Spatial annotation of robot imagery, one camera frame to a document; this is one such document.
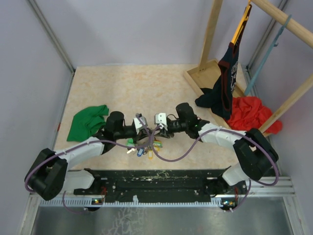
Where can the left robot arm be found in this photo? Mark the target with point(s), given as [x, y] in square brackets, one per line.
[52, 174]

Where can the red cloth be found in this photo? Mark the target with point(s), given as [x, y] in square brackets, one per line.
[248, 112]

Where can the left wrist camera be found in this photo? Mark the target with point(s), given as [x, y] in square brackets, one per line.
[140, 122]

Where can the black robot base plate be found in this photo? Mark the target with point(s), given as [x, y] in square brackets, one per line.
[204, 181]

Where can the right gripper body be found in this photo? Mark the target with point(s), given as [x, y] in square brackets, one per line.
[173, 127]

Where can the wooden clothes rack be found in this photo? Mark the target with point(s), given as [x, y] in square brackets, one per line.
[206, 73]

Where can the dark navy jersey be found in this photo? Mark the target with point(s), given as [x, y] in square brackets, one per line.
[219, 98]

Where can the aluminium frame rail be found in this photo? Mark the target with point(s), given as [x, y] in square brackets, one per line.
[177, 198]

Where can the blue clothes hanger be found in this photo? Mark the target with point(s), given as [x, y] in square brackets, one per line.
[264, 59]

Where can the green cloth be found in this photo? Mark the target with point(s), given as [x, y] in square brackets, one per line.
[87, 122]

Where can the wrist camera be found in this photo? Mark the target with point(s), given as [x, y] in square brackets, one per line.
[140, 122]
[161, 120]

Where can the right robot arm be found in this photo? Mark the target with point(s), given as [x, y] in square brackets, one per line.
[255, 154]

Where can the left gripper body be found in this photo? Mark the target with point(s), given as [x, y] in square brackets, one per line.
[135, 136]

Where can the large metal keyring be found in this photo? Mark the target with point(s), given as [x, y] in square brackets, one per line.
[150, 140]

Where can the yellow clothes hanger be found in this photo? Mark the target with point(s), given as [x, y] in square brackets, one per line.
[241, 23]

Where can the bunch of tagged keys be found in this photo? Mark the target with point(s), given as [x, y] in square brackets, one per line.
[141, 151]

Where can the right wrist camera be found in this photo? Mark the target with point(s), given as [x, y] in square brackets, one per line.
[161, 120]

